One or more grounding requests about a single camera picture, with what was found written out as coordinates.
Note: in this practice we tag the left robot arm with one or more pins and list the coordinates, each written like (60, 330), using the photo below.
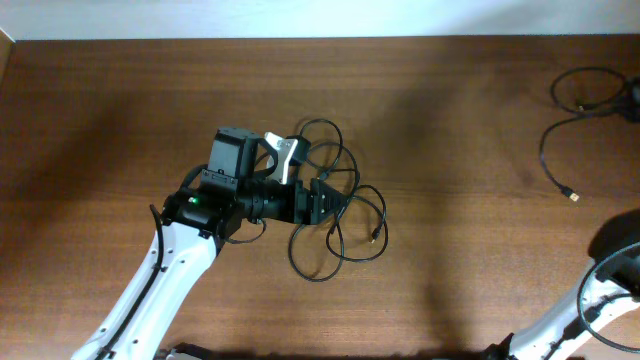
(246, 178)

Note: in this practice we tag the black base block left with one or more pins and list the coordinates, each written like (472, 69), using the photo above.
(186, 351)

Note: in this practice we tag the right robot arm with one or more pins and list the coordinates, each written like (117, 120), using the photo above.
(608, 289)

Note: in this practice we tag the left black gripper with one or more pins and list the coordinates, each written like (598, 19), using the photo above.
(312, 213)

